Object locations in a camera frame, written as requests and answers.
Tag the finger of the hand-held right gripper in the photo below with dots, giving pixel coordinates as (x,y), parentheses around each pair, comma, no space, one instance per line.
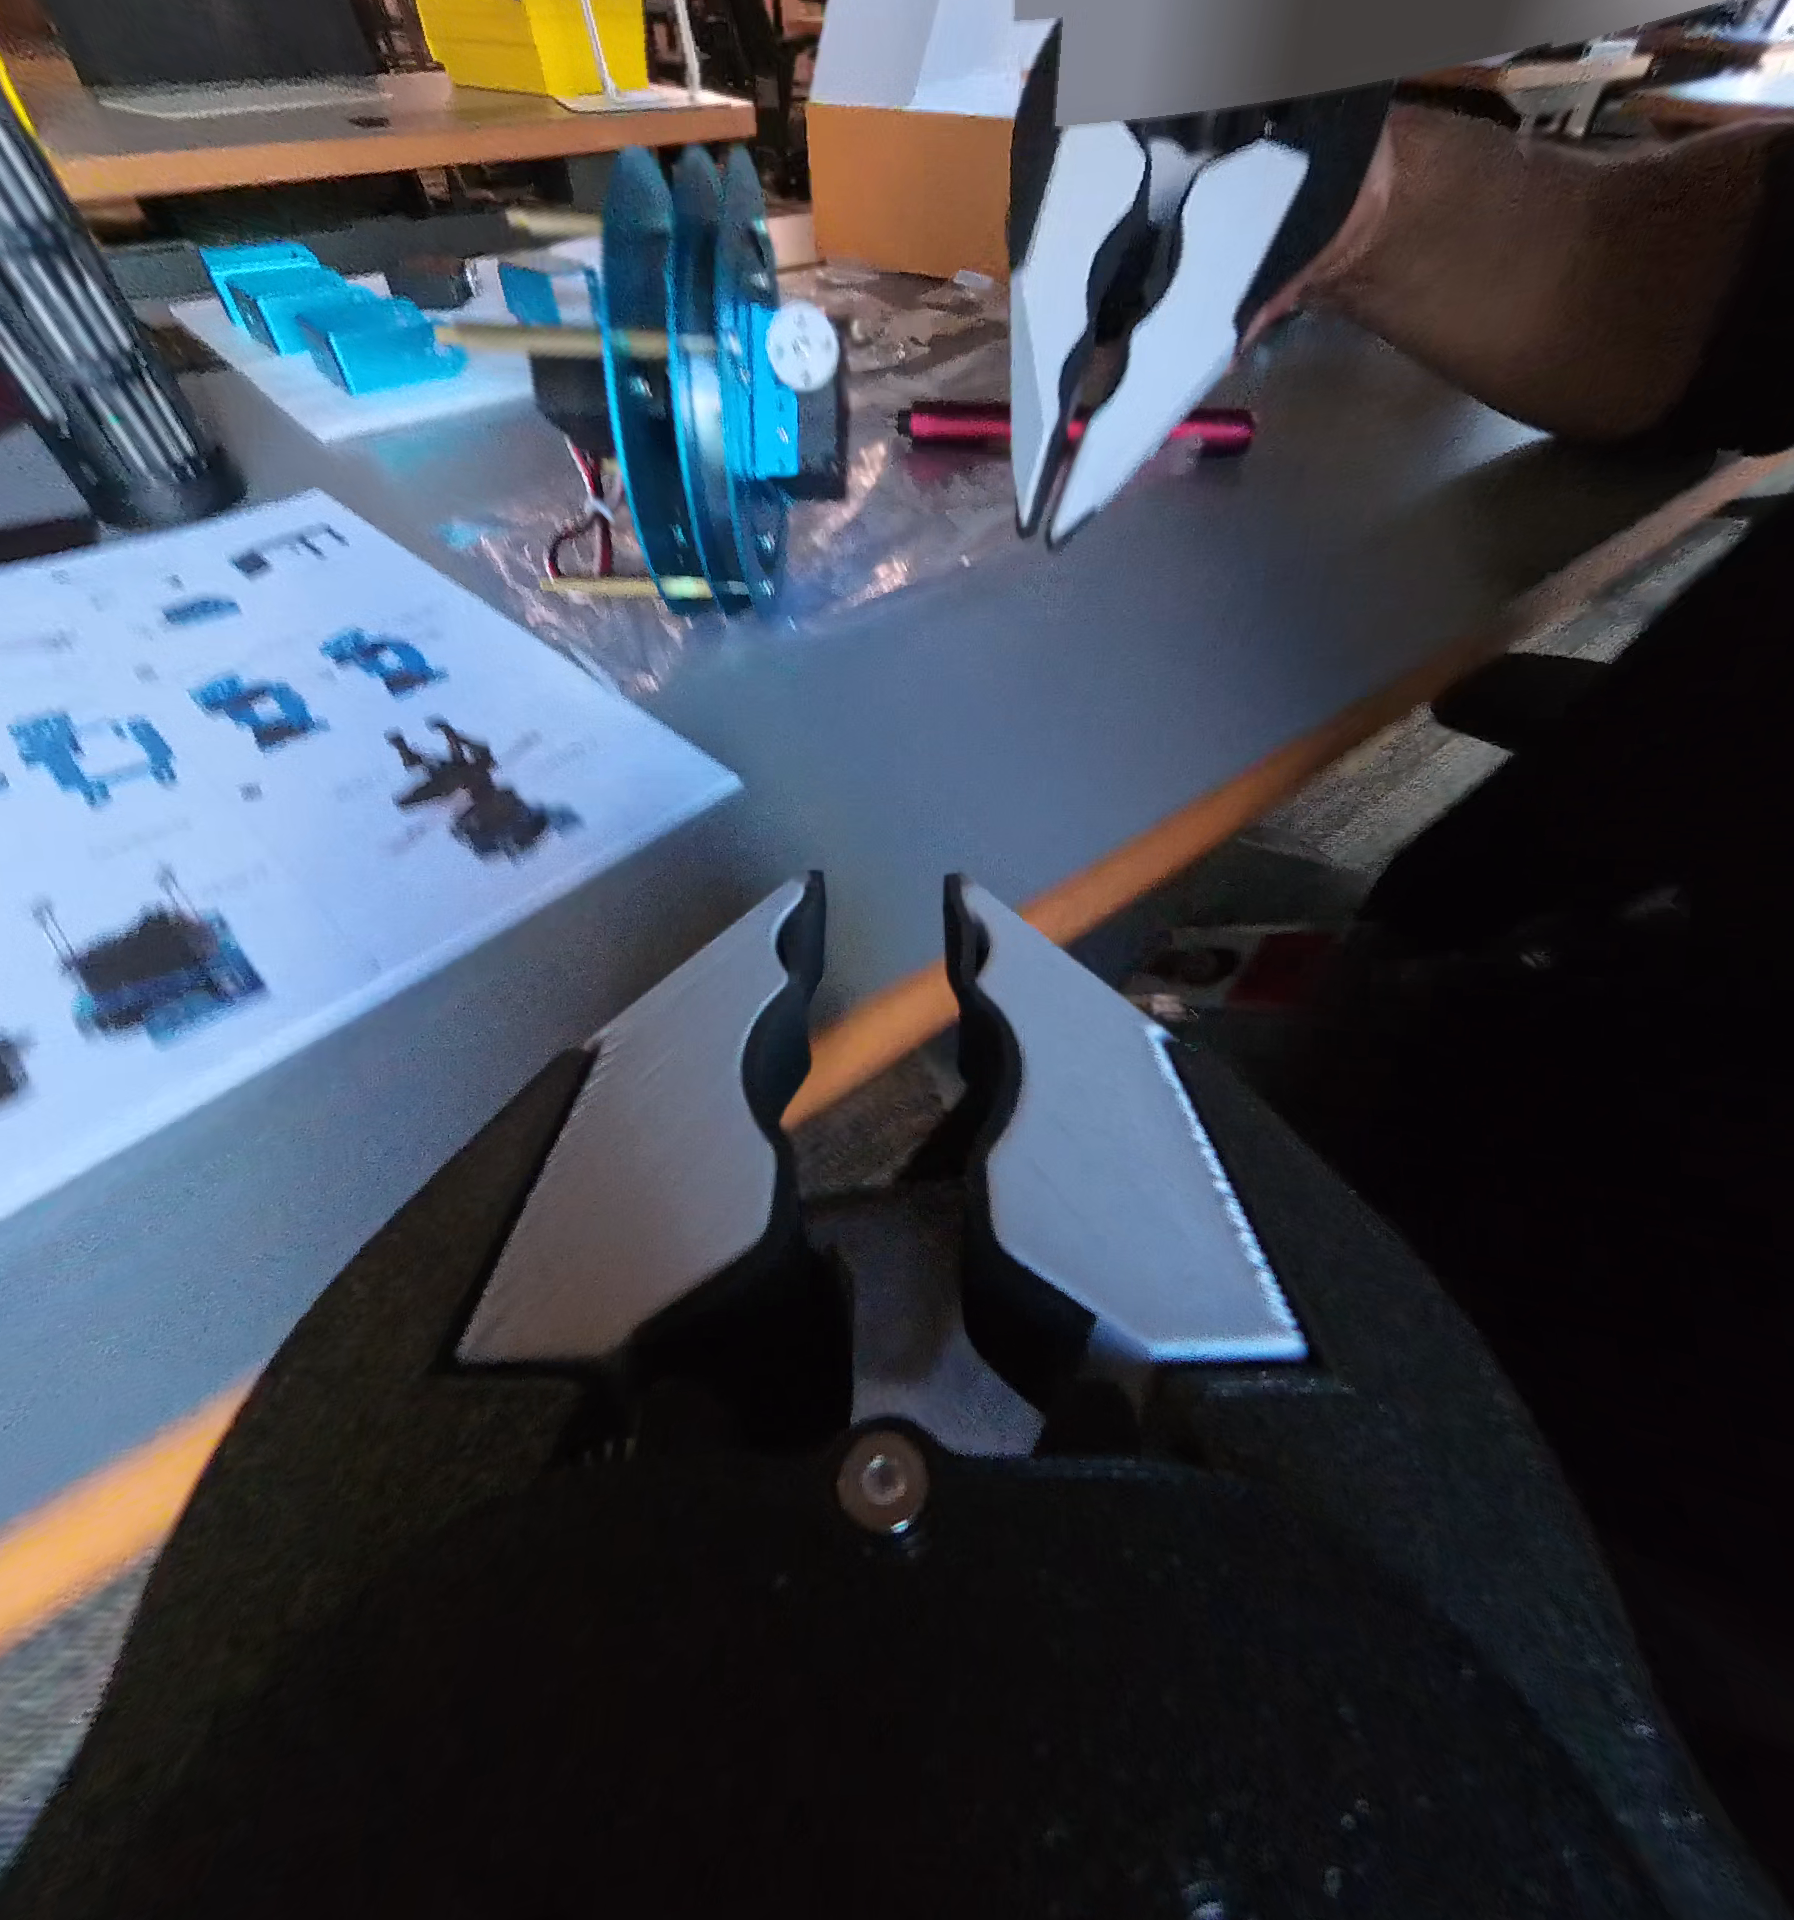
(1054,271)
(1212,286)

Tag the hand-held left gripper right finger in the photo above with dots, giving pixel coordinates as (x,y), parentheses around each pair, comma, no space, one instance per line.
(1137,1200)

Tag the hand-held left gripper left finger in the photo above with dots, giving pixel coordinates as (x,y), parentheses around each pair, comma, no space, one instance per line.
(626,1200)

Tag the red electric screwdriver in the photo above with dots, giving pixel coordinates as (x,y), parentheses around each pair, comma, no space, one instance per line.
(956,424)

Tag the blue robot arm base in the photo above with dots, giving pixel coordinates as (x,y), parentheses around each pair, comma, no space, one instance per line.
(638,421)

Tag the person's right forearm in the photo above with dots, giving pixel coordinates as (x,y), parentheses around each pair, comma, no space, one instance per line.
(1678,271)

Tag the grey desk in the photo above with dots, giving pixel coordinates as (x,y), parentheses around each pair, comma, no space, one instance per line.
(1064,719)

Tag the person's right hand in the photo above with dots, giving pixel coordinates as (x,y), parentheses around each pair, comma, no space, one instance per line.
(1437,256)

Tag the orange cardboard box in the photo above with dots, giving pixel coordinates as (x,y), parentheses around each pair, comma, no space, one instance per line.
(896,196)

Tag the clear plastic bag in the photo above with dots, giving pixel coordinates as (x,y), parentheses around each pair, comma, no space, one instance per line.
(913,525)

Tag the white instruction sheet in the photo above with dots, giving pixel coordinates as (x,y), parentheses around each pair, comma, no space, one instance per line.
(312,929)

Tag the white metal stand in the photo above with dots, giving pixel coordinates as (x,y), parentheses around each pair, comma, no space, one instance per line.
(643,103)

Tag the person's legs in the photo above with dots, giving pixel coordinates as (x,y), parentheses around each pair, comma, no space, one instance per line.
(1587,1050)

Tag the black servo motor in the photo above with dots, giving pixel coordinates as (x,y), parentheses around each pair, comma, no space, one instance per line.
(434,284)

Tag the white foam sheet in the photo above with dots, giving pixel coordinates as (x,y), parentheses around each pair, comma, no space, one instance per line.
(387,413)

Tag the open laptop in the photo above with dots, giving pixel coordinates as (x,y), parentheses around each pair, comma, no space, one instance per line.
(207,37)

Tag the black screwdriver bit holder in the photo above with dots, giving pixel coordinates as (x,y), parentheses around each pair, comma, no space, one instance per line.
(71,345)

